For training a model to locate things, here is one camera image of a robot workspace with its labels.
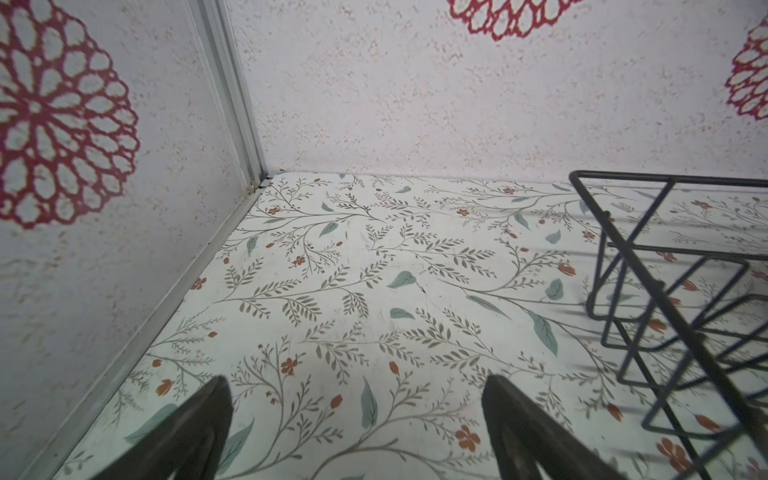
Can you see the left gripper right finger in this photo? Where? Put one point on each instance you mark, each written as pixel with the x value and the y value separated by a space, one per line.
pixel 529 444

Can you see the black wire dish rack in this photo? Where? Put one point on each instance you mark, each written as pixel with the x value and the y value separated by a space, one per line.
pixel 680 289

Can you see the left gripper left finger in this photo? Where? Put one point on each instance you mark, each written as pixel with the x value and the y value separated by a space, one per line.
pixel 188 444

